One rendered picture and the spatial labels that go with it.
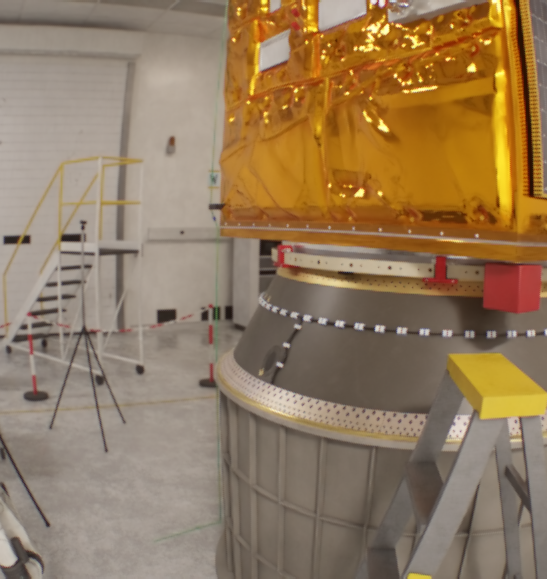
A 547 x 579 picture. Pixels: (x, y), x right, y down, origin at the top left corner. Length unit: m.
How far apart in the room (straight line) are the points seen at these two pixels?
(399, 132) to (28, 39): 8.08
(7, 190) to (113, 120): 2.17
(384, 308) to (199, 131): 8.46
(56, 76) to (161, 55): 2.00
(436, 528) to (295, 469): 1.04
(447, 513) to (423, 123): 1.20
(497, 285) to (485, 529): 0.90
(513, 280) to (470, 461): 0.69
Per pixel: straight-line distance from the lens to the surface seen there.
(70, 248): 6.81
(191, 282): 10.20
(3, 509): 2.03
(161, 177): 9.95
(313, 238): 2.42
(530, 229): 1.71
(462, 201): 1.73
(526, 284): 1.72
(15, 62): 9.68
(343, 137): 2.23
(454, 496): 1.21
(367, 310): 2.08
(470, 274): 2.01
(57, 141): 9.45
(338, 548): 2.21
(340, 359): 2.06
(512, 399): 1.15
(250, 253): 9.70
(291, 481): 2.21
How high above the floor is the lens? 1.84
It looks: 5 degrees down
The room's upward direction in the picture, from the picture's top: 1 degrees clockwise
